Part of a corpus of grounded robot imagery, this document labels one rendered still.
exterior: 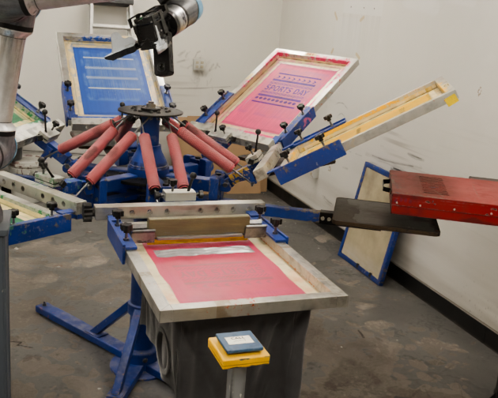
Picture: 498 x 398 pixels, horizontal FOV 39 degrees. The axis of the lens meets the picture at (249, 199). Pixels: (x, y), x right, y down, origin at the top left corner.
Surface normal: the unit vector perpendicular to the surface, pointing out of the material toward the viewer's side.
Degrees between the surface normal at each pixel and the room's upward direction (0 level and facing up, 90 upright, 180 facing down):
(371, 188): 80
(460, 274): 90
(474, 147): 90
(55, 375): 0
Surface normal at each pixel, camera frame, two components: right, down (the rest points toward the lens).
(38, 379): 0.07, -0.96
